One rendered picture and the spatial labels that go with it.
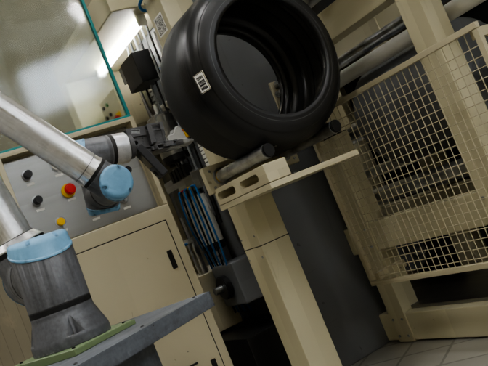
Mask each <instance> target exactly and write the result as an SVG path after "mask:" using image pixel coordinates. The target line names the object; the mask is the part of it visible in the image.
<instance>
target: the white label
mask: <svg viewBox="0 0 488 366"><path fill-rule="evenodd" d="M193 78H194V79H195V82H196V84H197V85H198V88H199V90H200V92H201V94H204V93H205V92H207V91H208V90H210V89H211V87H210V85H209V83H208V81H207V79H206V76H205V74H204V72H203V71H200V72H199V73H198V74H196V75H195V76H193Z"/></svg>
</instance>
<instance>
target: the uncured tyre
mask: <svg viewBox="0 0 488 366"><path fill-rule="evenodd" d="M217 35H227V36H234V37H236V38H240V39H242V40H244V41H246V42H248V43H249V44H250V45H252V46H254V47H255V48H256V49H257V50H259V51H260V52H261V53H262V54H263V56H264V57H265V58H266V59H267V61H268V62H269V64H270V65H271V67H272V69H273V71H274V73H275V75H276V77H277V81H278V84H279V88H280V108H279V111H278V113H272V112H269V111H266V110H263V109H261V108H259V107H257V106H255V105H253V104H252V103H250V102H249V101H248V100H247V99H245V98H244V97H243V96H242V95H241V94H240V93H239V92H238V91H237V90H236V89H235V88H234V86H233V85H232V84H231V83H230V81H229V79H228V78H227V76H226V74H225V72H224V70H223V68H222V66H221V63H220V60H219V55H218V51H217V44H216V37H217ZM200 71H203V72H204V74H205V76H206V79H207V81H208V83H209V85H210V87H211V89H210V90H208V91H207V92H205V93H204V94H201V92H200V90H199V88H198V85H197V84H196V82H195V79H194V78H193V76H195V75H196V74H198V73H199V72H200ZM160 77H161V83H162V87H163V93H164V96H165V98H166V101H167V104H168V106H169V108H170V110H171V112H172V114H173V116H174V117H175V119H176V121H177V122H178V124H179V125H180V126H181V127H182V128H183V130H184V131H185V132H186V133H187V134H188V135H189V136H190V137H191V138H192V139H194V141H196V142H197V143H198V144H199V145H200V146H202V147H204V148H205V149H207V150H208V151H210V152H212V153H214V154H216V155H219V156H221V157H223V158H228V159H231V160H234V159H235V158H236V159H235V160H237V159H239V158H241V157H243V156H244V155H246V154H248V153H250V152H251V151H253V150H255V149H256V148H258V147H260V146H262V145H264V144H266V143H270V144H271V145H279V146H278V147H277V148H276V149H274V150H275V152H274V155H273V156H272V157H271V158H273V157H275V156H277V155H280V154H281V153H283V152H285V151H287V150H289V149H291V148H293V147H295V146H296V145H299V144H301V143H302V142H305V141H306V140H308V139H309V138H311V137H313V136H314V135H315V134H316V133H317V132H318V131H319V130H320V129H321V128H322V127H323V126H324V124H325V123H326V121H327V120H328V119H329V117H330V115H331V114H332V112H333V110H334V108H335V106H336V103H337V100H338V94H339V89H340V80H341V77H340V67H339V62H338V56H337V53H336V49H335V47H334V44H333V41H332V39H331V37H330V34H329V33H328V31H327V29H326V27H325V26H324V24H323V22H322V21H321V19H320V18H319V17H318V16H317V14H316V13H315V12H314V11H313V10H312V8H311V7H310V6H309V5H308V4H306V3H305V2H304V1H303V0H195V1H194V2H193V4H192V5H191V6H190V7H189V9H188V10H187V11H186V12H185V13H184V14H183V15H182V16H181V17H180V19H179V20H178V21H177V22H176V24H175V25H174V26H173V28H172V29H171V31H170V33H169V35H168V37H167V39H166V42H165V44H164V48H163V53H162V57H161V64H160ZM242 154H243V155H242ZM239 155H241V156H240V157H238V156H239ZM237 157H238V158H237ZM268 159H269V158H268Z"/></svg>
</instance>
